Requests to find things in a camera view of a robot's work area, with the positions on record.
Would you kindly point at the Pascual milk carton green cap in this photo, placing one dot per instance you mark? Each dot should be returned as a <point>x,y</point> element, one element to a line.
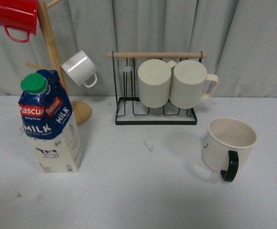
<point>49,122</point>

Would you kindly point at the cream mug black handle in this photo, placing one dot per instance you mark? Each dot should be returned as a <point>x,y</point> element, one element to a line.
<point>227,146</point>

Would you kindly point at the left cream ribbed mug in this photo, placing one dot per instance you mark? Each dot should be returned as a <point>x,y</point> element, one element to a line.
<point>154,80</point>

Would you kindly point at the cream ribbed mug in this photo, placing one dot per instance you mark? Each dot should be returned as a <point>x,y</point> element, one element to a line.
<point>154,80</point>
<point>190,83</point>

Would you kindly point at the right cream ribbed mug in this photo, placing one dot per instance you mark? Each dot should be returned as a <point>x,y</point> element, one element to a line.
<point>190,83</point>

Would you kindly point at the white hanging mug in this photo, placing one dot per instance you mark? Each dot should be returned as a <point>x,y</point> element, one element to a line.
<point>81,69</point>

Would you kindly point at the red enamel mug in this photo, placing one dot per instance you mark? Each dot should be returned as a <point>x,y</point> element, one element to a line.
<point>20,15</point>

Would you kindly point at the black wire cup rack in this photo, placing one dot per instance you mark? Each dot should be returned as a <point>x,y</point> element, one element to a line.
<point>129,109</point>

